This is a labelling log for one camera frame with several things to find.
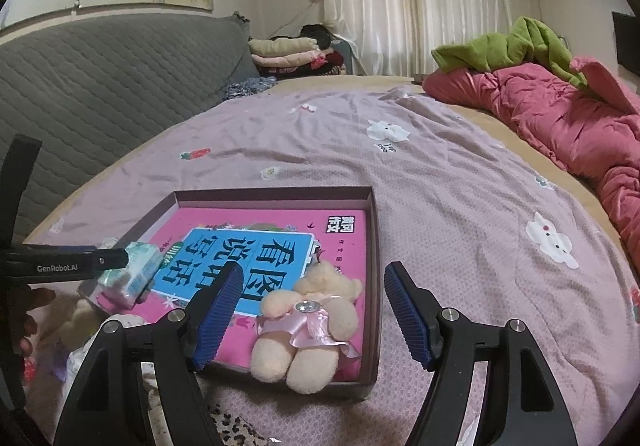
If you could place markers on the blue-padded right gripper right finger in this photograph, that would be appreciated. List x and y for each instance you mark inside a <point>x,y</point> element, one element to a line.
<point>522,403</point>

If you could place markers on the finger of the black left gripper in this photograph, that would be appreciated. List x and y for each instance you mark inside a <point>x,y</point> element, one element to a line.
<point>107,259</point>

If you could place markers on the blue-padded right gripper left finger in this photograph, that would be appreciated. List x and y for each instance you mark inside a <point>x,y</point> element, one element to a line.
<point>106,404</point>

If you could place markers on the green tissue pack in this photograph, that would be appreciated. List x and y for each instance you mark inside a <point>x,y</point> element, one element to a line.
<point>123,286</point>

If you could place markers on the bear with purple dress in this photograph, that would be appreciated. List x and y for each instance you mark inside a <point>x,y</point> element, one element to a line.
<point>77,321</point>

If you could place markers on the beige bear pink dress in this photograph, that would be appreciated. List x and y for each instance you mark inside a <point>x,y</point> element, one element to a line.
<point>304,335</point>

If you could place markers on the leopard print scrunchie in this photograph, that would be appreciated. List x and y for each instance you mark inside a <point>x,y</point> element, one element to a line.
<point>234,430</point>

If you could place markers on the person's left hand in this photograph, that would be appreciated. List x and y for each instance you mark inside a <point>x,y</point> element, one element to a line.
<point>30,320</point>

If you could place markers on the pink and blue book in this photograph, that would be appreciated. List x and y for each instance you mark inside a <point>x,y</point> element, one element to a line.
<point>274,248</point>

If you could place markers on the grey quilted headboard cover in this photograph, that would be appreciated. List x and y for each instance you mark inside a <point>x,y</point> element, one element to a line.
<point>95,89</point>

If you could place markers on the purple patterned bed sheet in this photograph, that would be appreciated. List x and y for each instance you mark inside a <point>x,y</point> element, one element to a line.
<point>469,219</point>

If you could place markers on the dark shallow cardboard box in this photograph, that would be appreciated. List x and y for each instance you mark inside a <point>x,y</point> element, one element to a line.
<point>352,381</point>

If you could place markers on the blue patterned cloth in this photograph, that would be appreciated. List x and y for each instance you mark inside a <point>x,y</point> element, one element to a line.
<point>253,85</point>

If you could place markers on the pink quilted comforter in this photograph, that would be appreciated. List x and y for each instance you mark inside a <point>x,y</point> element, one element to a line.
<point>593,135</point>

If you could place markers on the stack of folded clothes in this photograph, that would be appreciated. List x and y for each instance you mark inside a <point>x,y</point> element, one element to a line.
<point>313,52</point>

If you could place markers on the green fleece blanket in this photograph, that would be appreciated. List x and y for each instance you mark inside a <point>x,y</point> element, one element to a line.
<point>529,41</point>

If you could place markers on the black wall television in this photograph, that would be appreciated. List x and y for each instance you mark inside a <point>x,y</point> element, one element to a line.
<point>627,41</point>

